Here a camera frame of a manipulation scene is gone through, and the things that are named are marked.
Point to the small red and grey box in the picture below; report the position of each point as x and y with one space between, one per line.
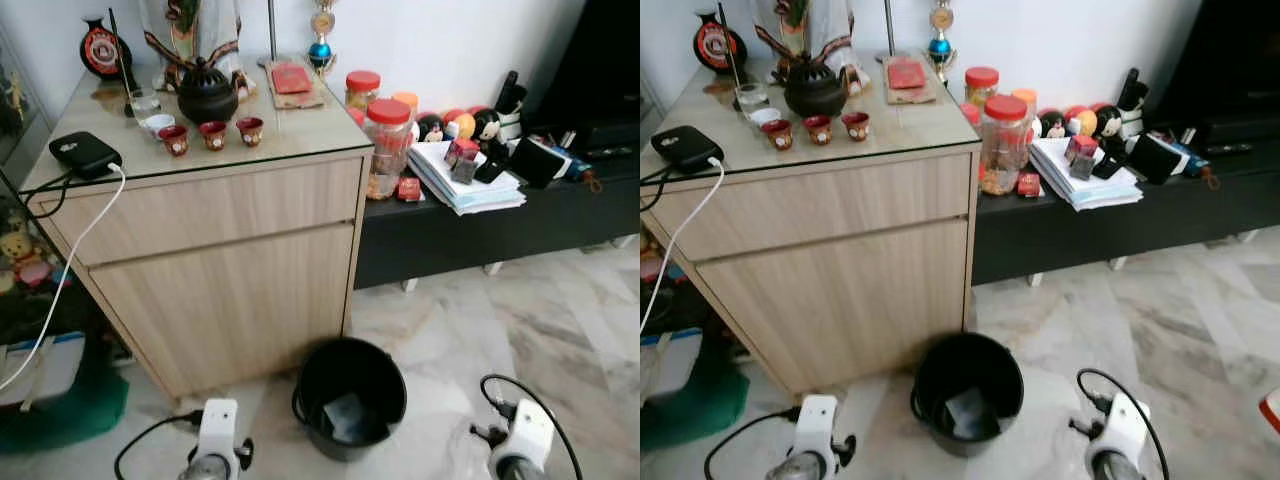
1082 155
462 158

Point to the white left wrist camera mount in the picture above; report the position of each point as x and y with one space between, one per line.
218 425
815 420

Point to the robed deity statue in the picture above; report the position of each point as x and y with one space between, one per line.
810 30
195 35

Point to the green cloth bag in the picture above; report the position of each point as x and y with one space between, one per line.
695 405
60 415

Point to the yellow bear plush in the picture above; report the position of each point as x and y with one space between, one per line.
20 250

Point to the black round incense burner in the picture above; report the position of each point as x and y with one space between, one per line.
207 92
815 88

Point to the small wooden tray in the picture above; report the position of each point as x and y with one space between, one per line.
915 97
300 100

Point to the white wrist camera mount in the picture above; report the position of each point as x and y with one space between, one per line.
1125 425
530 435
218 425
815 420

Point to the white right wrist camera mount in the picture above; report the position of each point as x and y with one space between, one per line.
530 435
1125 425

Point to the thin metal pole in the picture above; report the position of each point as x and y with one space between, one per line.
888 27
271 30

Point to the trophy with blue ball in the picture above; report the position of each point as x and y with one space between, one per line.
320 50
940 46

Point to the jar with orange lid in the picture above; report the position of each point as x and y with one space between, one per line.
1027 97
407 100

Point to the small jar with red lid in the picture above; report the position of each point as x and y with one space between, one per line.
362 90
982 85

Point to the black box with white label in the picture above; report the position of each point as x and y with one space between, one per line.
545 160
1165 157

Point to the black plastic rubbish bin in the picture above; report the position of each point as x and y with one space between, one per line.
345 365
965 360

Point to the white and blue box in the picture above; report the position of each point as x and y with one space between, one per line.
40 370
662 362

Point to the pale crumpled trash sheet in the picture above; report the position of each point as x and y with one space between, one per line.
970 413
352 418

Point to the stack of white papers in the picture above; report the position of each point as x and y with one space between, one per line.
465 192
1085 188

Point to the black low TV console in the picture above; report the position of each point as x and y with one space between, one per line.
1130 228
500 235

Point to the small white cup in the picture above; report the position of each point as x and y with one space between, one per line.
765 117
157 123

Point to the small red tea cup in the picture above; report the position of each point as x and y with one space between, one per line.
782 134
250 131
213 135
856 125
818 129
174 139

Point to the clear drinking glass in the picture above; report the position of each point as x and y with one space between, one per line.
143 102
750 96

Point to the orange round doll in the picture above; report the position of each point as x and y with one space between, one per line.
462 125
1082 121

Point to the red packet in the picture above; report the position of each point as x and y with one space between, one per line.
907 74
291 78

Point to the black vase with red emblem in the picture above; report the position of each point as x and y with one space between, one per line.
718 45
103 50

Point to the light wood glass-top cabinet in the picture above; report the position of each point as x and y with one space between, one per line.
840 260
220 260

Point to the large jar with red lid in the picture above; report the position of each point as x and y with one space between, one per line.
1003 145
388 150

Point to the black-haired round doll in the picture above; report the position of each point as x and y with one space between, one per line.
1108 123
487 128
1052 123
432 127

